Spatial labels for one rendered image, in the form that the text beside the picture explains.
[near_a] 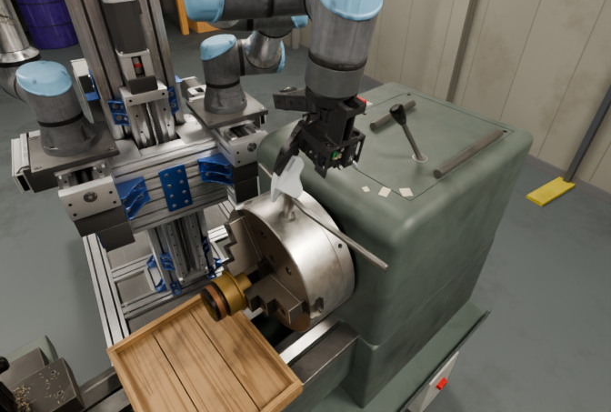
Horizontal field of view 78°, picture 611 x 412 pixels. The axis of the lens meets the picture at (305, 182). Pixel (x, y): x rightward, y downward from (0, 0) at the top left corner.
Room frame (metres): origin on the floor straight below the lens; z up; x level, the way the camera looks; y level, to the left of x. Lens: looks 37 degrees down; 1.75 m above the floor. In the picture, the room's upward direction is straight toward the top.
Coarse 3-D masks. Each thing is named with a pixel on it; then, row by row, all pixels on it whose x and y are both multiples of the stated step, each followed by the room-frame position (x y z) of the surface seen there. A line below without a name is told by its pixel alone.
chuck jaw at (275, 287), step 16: (272, 272) 0.54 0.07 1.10; (256, 288) 0.50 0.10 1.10; (272, 288) 0.50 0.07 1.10; (288, 288) 0.50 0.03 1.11; (256, 304) 0.48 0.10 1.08; (272, 304) 0.47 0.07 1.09; (288, 304) 0.46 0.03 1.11; (304, 304) 0.46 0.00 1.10; (320, 304) 0.47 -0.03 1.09; (288, 320) 0.44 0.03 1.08
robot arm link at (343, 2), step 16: (320, 0) 0.45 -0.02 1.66; (336, 0) 0.44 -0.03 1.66; (352, 0) 0.44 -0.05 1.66; (368, 0) 0.44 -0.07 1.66; (320, 16) 0.45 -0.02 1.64; (336, 16) 0.44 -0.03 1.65; (352, 16) 0.44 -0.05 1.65; (368, 16) 0.44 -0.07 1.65; (320, 32) 0.45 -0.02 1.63; (336, 32) 0.44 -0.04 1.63; (352, 32) 0.44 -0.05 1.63; (368, 32) 0.45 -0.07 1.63; (320, 48) 0.45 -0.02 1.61; (336, 48) 0.44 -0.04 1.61; (352, 48) 0.44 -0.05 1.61; (368, 48) 0.46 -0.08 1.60; (320, 64) 0.45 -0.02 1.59; (336, 64) 0.45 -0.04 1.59; (352, 64) 0.45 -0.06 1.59
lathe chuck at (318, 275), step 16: (256, 208) 0.60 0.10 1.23; (272, 208) 0.60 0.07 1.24; (256, 224) 0.58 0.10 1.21; (272, 224) 0.55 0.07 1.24; (288, 224) 0.56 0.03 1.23; (304, 224) 0.56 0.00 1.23; (256, 240) 0.59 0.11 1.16; (272, 240) 0.54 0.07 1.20; (288, 240) 0.52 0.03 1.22; (304, 240) 0.53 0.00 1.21; (320, 240) 0.54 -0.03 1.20; (272, 256) 0.55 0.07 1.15; (288, 256) 0.50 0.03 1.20; (304, 256) 0.50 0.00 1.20; (320, 256) 0.51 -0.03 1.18; (288, 272) 0.50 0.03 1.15; (304, 272) 0.48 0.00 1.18; (320, 272) 0.49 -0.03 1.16; (336, 272) 0.51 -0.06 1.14; (304, 288) 0.47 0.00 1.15; (320, 288) 0.47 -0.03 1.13; (336, 288) 0.50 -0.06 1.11; (336, 304) 0.50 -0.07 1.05; (304, 320) 0.47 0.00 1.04
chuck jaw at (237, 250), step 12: (240, 216) 0.62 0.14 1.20; (228, 228) 0.59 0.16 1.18; (240, 228) 0.59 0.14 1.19; (240, 240) 0.57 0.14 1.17; (252, 240) 0.58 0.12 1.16; (228, 252) 0.56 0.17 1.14; (240, 252) 0.56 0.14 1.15; (252, 252) 0.57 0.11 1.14; (228, 264) 0.53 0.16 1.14; (240, 264) 0.54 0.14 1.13; (252, 264) 0.55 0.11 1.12
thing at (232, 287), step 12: (228, 276) 0.51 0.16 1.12; (240, 276) 0.52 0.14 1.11; (204, 288) 0.49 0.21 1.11; (216, 288) 0.49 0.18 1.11; (228, 288) 0.49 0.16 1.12; (240, 288) 0.49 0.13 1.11; (204, 300) 0.49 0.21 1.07; (216, 300) 0.46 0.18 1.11; (228, 300) 0.47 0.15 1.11; (240, 300) 0.48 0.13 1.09; (216, 312) 0.45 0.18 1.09; (228, 312) 0.46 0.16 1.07
